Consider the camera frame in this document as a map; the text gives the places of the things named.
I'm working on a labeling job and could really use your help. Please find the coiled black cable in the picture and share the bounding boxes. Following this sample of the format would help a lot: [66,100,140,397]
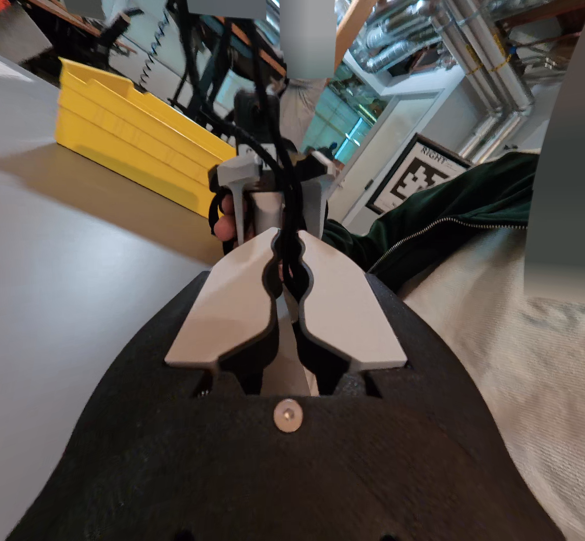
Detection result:
[139,16,167,90]

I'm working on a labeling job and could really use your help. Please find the long wooden office desk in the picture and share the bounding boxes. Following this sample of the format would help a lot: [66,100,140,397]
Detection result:
[0,0,138,55]

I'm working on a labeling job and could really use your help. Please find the person's right hand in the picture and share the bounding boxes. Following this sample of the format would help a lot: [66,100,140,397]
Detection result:
[214,194,257,255]

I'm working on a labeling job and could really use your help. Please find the framed marker poster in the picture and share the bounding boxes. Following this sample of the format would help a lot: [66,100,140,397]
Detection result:
[366,134,471,215]

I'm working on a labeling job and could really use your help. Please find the black braided strap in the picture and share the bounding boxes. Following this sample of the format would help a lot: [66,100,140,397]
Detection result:
[174,0,307,304]

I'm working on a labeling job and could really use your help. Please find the white door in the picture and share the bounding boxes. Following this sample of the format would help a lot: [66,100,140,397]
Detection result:
[340,89,446,231]

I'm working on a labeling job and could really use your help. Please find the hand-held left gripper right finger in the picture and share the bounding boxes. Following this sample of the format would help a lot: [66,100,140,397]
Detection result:
[296,230,408,395]

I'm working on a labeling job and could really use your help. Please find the black standing desk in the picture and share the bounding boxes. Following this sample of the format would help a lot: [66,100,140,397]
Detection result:
[158,0,286,126]

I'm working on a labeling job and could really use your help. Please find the black office chair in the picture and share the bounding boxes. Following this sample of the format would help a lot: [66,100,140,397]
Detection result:
[98,7,142,55]

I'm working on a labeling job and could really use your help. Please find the grey cardboard panel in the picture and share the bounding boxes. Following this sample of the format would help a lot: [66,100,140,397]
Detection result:
[0,2,53,64]

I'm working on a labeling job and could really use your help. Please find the person's right forearm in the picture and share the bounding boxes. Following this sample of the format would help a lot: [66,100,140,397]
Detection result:
[322,150,542,290]

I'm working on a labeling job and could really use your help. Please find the yellow plastic bin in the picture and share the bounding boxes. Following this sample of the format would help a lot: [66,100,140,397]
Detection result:
[55,58,238,218]

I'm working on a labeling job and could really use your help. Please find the person's cream trousers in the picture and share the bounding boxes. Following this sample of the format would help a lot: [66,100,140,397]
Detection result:
[395,223,585,541]

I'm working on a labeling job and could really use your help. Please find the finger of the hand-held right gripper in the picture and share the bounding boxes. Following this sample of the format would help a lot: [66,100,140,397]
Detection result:
[302,149,337,241]
[217,156,263,247]

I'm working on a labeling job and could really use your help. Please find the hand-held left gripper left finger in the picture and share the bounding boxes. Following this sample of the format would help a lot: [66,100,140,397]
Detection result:
[164,227,281,393]

